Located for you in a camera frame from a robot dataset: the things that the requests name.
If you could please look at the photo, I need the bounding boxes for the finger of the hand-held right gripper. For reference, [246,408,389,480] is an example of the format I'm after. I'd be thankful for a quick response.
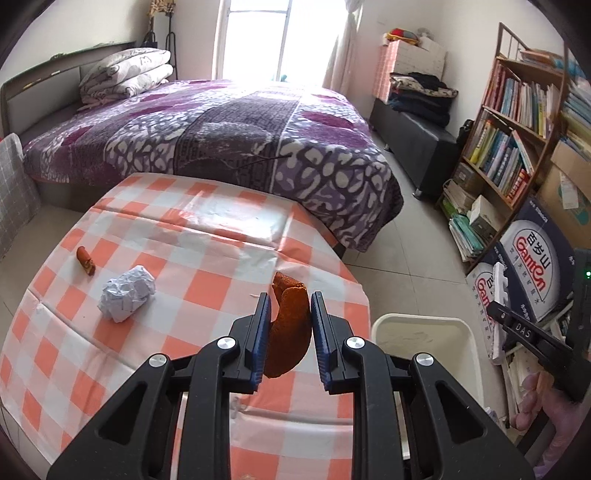
[487,300,516,334]

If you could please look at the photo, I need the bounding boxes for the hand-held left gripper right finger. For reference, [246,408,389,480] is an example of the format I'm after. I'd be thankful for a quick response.
[310,291,539,480]

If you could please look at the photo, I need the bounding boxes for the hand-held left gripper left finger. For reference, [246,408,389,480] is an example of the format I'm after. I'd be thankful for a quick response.
[46,292,273,480]

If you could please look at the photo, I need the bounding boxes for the orange peel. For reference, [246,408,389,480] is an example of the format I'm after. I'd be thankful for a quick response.
[264,271,311,380]

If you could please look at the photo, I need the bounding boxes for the white plastic trash bin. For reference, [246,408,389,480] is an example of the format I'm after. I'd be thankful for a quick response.
[372,313,486,416]

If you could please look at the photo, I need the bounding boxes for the person's right hand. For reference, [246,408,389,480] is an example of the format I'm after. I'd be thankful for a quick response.
[510,371,591,476]

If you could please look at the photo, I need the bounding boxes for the white slotted plastic strip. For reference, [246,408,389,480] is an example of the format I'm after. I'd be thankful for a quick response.
[490,262,514,366]

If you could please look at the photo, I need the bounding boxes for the blue white water carton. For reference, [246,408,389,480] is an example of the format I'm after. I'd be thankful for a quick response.
[501,196,587,324]
[466,261,509,320]

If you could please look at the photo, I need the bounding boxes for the stack of papers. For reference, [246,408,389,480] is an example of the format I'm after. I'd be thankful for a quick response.
[438,178,490,264]

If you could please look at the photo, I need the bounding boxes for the checkered tablecloth table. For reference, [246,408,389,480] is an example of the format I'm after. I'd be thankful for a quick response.
[0,172,372,480]

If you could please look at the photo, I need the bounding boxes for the brown cardboard box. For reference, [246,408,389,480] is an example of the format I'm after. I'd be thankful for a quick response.
[536,138,591,241]

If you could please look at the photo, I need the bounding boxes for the crumpled white paper ball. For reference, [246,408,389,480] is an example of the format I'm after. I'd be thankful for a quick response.
[98,265,157,324]

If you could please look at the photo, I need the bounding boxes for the row of colourful thick books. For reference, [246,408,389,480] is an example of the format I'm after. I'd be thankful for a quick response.
[464,120,536,208]

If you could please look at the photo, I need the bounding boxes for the black bench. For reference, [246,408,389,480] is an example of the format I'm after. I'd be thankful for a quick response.
[369,99,462,200]

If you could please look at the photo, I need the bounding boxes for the black bag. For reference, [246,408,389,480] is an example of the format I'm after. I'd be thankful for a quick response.
[457,119,476,149]

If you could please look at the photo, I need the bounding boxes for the brown sausage piece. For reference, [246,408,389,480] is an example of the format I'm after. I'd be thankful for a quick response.
[76,246,95,277]

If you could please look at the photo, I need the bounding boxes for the bed with purple blanket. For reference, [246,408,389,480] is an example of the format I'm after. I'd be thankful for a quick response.
[22,78,404,252]

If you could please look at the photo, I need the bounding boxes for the row of thin upright books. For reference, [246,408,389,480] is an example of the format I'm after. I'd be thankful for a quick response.
[485,65,561,139]

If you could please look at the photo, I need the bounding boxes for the tall stack of books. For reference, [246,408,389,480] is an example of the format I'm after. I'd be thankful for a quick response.
[558,55,591,162]

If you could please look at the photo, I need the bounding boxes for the pile of dark clothes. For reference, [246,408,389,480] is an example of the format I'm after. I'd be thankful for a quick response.
[388,71,459,129]

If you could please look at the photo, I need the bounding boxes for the wooden bookshelf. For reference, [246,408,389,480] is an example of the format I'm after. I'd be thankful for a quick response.
[436,23,571,275]

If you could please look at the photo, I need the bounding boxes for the pink white drawer cabinet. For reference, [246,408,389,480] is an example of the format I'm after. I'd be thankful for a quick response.
[374,41,448,104]

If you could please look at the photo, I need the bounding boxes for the grey checkered cushion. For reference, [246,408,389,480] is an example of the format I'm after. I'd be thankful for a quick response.
[0,133,42,259]

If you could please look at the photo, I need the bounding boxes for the light curtain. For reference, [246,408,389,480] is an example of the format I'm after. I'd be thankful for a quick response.
[323,0,366,93]

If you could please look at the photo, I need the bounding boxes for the bright window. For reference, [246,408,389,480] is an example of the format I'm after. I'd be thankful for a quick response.
[212,0,352,88]

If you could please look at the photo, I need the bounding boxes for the red yellow toy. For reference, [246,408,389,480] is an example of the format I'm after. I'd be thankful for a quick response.
[387,28,421,47]

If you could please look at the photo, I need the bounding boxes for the folded white patterned quilt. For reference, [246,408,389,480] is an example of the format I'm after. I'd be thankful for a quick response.
[79,47,174,104]

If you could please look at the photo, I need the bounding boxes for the black metal rack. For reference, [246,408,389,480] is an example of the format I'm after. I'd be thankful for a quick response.
[141,11,178,79]

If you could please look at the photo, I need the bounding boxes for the grey bed headboard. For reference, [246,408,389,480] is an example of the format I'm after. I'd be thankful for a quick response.
[0,41,139,139]

